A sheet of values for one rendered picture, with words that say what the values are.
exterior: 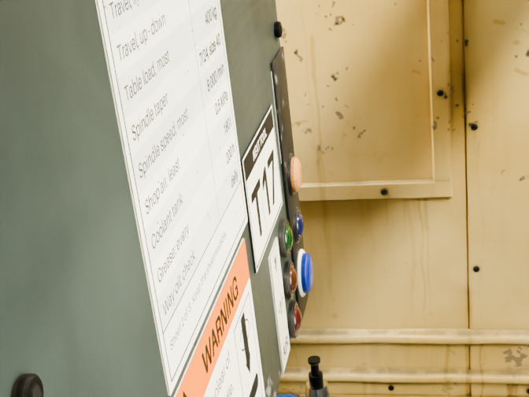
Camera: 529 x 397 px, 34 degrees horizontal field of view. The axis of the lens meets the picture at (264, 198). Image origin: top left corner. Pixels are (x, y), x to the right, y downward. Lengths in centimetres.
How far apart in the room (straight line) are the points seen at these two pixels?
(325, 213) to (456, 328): 30
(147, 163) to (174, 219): 4
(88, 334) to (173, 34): 14
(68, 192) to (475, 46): 109
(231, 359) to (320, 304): 106
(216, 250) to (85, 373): 16
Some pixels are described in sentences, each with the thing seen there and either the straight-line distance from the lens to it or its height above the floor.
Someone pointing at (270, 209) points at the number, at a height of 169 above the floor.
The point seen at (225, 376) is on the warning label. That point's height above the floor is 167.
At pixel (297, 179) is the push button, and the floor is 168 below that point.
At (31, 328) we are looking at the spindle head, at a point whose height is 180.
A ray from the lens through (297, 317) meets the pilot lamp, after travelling 61.
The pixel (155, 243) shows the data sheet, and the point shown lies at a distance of 33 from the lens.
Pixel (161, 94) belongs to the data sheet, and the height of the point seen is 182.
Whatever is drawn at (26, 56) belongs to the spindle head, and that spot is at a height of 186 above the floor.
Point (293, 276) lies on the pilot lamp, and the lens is 59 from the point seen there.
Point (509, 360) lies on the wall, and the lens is 155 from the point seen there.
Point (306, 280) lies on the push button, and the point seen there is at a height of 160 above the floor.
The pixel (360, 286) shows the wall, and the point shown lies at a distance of 147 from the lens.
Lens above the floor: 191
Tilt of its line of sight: 23 degrees down
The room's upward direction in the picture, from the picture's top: 7 degrees counter-clockwise
